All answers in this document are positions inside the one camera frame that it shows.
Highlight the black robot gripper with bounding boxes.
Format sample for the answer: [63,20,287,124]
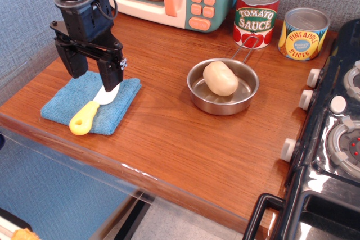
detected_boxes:
[51,0,127,92]

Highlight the yellow handled white toy knife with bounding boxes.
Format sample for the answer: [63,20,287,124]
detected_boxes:
[69,84,120,135]

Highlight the small steel pan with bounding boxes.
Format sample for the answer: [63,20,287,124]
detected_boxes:
[187,46,259,116]

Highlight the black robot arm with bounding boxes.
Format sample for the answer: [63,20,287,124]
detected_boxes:
[50,0,127,92]

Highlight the blue folded cloth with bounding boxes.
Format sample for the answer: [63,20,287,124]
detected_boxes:
[40,71,141,135]

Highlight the beige toy potato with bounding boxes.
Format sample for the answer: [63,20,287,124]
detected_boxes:
[203,61,239,96]

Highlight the tomato sauce can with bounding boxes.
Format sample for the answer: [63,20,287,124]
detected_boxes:
[233,0,280,49]

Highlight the orange object at corner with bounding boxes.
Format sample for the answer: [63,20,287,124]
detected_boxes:
[11,228,40,240]

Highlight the pineapple slices can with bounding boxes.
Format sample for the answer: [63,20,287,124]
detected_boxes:
[278,7,330,61]

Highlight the black toy stove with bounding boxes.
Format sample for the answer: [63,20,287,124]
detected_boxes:
[244,19,359,239]

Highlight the black cable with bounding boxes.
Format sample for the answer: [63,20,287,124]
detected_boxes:
[91,0,119,21]

